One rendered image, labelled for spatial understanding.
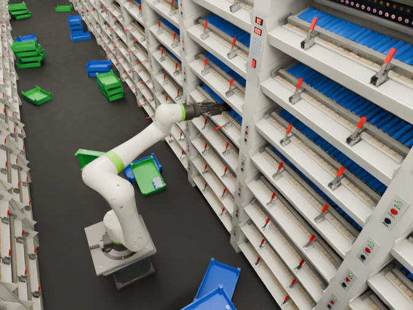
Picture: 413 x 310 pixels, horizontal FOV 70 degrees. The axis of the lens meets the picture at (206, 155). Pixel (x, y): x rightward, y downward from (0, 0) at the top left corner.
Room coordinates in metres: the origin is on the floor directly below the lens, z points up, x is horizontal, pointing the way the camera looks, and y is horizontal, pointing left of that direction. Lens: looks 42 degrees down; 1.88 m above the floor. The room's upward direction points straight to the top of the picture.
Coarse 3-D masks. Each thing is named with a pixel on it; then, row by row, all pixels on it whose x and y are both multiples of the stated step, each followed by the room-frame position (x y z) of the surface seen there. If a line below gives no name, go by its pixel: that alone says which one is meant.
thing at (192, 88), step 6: (192, 84) 1.72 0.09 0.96; (198, 84) 1.72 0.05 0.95; (204, 84) 1.74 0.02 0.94; (192, 90) 1.71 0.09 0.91; (204, 90) 1.68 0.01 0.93; (192, 96) 1.66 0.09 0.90; (198, 96) 1.65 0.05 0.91; (216, 120) 1.40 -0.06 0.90; (222, 120) 1.38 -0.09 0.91; (228, 132) 1.28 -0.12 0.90; (234, 132) 1.27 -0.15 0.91; (234, 138) 1.23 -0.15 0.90
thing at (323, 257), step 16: (256, 176) 1.10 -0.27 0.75; (256, 192) 1.03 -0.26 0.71; (272, 192) 1.00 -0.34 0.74; (272, 208) 0.92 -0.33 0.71; (288, 208) 0.89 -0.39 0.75; (288, 224) 0.83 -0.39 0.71; (304, 224) 0.80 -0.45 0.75; (304, 240) 0.74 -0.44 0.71; (320, 240) 0.71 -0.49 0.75; (320, 256) 0.66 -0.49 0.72; (336, 256) 0.64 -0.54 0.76; (320, 272) 0.60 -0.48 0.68
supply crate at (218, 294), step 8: (216, 288) 0.64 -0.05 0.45; (208, 296) 0.61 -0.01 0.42; (216, 296) 0.62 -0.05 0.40; (224, 296) 0.62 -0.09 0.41; (192, 304) 0.57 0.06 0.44; (200, 304) 0.58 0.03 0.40; (208, 304) 0.58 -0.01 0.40; (216, 304) 0.58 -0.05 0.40; (224, 304) 0.58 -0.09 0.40; (232, 304) 0.56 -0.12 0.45
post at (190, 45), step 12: (180, 12) 1.77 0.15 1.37; (192, 12) 1.73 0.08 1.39; (180, 24) 1.78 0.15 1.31; (180, 36) 1.79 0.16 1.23; (192, 48) 1.72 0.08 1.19; (192, 72) 1.72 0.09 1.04; (192, 132) 1.71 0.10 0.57; (192, 144) 1.71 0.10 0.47; (192, 168) 1.71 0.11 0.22; (192, 180) 1.71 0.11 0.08
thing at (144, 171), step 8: (144, 160) 1.88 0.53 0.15; (152, 160) 1.90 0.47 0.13; (136, 168) 1.84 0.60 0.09; (144, 168) 1.84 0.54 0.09; (152, 168) 1.85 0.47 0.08; (136, 176) 1.76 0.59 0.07; (144, 176) 1.77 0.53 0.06; (152, 176) 1.78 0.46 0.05; (160, 176) 1.75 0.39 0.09; (144, 184) 1.70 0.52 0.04; (144, 192) 1.58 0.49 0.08; (152, 192) 1.62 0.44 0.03
